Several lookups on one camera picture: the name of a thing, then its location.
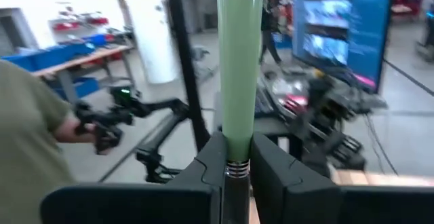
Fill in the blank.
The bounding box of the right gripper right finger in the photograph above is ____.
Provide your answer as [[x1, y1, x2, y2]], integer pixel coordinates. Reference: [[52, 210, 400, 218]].
[[250, 132, 342, 224]]

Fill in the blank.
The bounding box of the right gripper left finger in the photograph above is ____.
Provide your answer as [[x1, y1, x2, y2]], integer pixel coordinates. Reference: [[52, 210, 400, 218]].
[[152, 132, 227, 224]]

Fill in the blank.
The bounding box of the green handled knife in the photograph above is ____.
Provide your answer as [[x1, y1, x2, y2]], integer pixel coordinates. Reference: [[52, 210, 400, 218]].
[[216, 0, 266, 224]]

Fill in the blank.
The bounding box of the person's forearm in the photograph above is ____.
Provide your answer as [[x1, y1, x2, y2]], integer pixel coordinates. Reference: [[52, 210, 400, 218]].
[[54, 111, 89, 144]]

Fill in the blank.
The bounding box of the dark grey desk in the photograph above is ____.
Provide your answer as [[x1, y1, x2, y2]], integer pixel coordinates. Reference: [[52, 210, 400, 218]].
[[254, 64, 389, 143]]

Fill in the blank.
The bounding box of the red cardboard box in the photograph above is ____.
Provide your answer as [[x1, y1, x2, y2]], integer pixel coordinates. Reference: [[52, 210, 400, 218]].
[[277, 93, 308, 108]]

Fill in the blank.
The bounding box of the person's hand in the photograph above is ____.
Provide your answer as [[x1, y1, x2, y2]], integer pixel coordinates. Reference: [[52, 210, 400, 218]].
[[77, 121, 100, 143]]

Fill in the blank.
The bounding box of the white building column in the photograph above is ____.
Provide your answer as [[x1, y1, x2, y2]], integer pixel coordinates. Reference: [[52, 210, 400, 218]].
[[117, 0, 180, 85]]

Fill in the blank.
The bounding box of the person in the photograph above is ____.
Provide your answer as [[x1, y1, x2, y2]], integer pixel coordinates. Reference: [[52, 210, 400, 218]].
[[259, 0, 283, 66], [0, 59, 79, 224]]

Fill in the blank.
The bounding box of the monitor with blue screen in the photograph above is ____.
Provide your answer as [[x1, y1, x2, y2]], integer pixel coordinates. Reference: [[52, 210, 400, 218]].
[[292, 0, 396, 94]]

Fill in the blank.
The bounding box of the black rig frame post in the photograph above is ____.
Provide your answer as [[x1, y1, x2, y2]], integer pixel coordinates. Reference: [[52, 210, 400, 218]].
[[165, 0, 212, 152]]

